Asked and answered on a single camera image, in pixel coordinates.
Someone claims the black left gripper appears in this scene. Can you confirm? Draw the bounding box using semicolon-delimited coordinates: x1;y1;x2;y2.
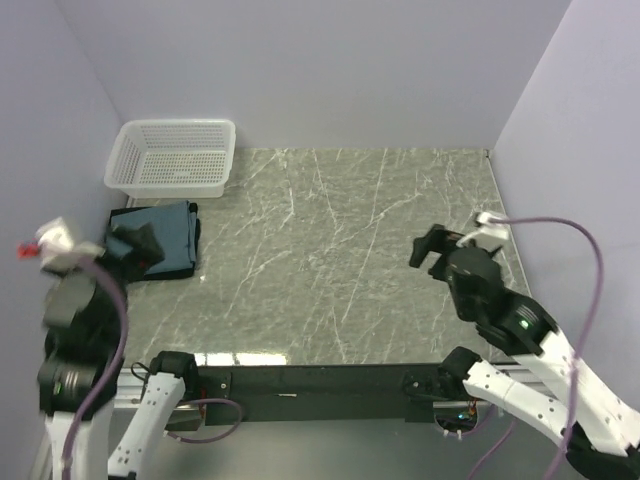
43;220;163;342

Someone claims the blue-grey t-shirt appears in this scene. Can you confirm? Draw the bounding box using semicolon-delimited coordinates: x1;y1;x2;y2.
107;200;197;279

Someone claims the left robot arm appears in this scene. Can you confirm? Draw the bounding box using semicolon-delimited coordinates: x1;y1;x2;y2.
35;217;200;479

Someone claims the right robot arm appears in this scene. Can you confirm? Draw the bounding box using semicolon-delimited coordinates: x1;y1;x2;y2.
409;223;639;479

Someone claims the folded black t-shirt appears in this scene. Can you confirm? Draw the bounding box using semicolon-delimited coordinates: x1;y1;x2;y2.
107;200;202;282

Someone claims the white plastic basket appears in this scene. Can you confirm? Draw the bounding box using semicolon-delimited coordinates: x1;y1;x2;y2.
104;119;236;199

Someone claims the black base beam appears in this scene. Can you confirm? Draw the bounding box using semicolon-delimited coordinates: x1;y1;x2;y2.
199;364;470;423

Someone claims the aluminium rail frame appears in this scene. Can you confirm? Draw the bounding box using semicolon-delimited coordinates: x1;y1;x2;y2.
29;149;596;480

